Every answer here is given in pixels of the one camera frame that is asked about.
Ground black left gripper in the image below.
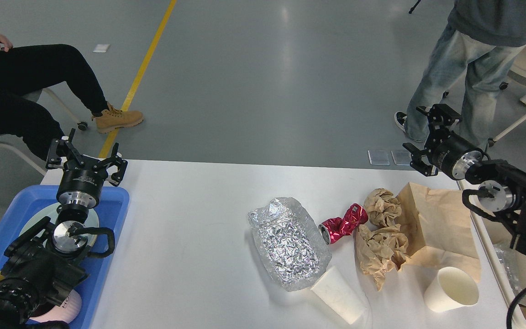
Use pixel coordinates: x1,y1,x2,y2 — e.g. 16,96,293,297
46,128,128,209

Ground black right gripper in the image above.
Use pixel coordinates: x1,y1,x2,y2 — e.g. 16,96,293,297
402,104,484,180

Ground green plate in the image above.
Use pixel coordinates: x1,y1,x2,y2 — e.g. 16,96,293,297
19,202,100,235

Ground small brown paper ball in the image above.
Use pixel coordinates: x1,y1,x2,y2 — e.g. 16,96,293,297
363,188,402,228

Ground brown paper bag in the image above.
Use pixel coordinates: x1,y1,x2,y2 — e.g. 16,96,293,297
354,223,410,291
396,182,481,282

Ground white paper cup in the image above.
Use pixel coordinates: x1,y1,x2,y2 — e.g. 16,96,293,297
310,266,372,328
423,267,479,313

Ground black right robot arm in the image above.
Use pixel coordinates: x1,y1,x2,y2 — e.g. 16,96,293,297
403,104,526,255

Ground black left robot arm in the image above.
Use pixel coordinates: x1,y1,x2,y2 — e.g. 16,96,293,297
0,130,128,329

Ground right clear floor plate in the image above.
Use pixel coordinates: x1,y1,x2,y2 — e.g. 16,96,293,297
391,150,412,166

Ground clear floor plate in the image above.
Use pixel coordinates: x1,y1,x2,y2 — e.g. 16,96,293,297
391,150,412,166
368,149,390,166

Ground tan work boot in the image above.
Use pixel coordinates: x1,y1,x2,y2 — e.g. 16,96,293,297
91,102,144,134

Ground blue plastic tray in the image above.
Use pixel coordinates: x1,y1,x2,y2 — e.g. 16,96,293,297
0,185,129,329

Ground left clear floor plate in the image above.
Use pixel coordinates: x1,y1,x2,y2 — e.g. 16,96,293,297
368,149,390,166

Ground white paper scrap on floor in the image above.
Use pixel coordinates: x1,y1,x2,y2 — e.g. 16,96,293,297
93,44,110,53

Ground person in blue jeans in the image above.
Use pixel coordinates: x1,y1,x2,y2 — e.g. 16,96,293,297
395,0,526,147

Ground seated person in black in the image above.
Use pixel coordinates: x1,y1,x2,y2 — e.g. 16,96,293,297
0,34,108,160

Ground black tripod stand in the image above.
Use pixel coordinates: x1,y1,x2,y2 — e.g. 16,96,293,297
408,0,421,14

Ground crushed red can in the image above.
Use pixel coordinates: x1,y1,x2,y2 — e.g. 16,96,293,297
319,203,368,245

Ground clear plastic in bin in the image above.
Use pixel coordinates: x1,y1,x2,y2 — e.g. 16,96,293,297
493,241,526,305

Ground pink HOME mug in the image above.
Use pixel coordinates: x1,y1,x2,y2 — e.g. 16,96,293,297
30,290,82,323

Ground crumpled aluminium foil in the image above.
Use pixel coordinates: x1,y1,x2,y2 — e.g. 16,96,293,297
247,196,332,292

